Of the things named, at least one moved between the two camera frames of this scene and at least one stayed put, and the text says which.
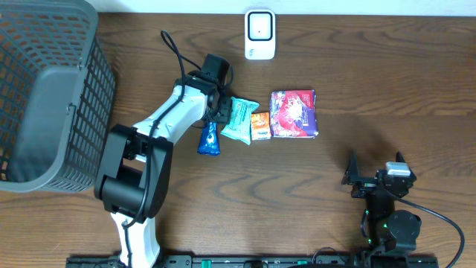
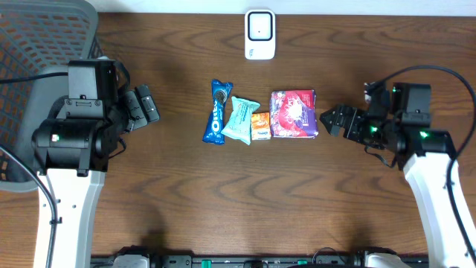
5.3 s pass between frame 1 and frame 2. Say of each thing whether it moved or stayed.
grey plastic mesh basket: stayed
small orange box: stayed
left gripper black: moved
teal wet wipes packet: stayed
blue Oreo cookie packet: moved
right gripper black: moved
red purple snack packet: stayed
